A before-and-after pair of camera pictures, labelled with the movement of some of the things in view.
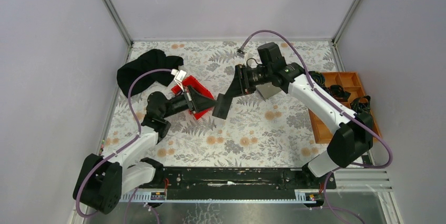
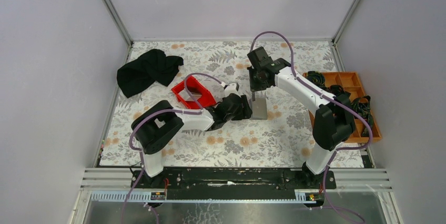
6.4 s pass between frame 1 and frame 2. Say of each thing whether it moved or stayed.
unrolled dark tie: stayed
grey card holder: moved
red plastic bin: stayed
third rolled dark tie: stayed
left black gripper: moved
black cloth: stayed
